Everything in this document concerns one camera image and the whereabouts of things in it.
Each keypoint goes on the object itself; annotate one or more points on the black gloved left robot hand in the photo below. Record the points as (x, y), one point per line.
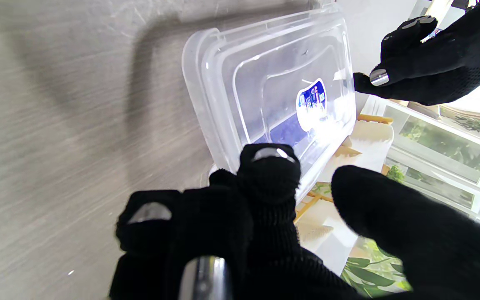
(444, 62)

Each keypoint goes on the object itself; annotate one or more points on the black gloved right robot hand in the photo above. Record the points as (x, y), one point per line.
(265, 241)

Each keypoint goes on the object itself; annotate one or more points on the clear lid with blue label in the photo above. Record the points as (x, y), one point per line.
(273, 96)

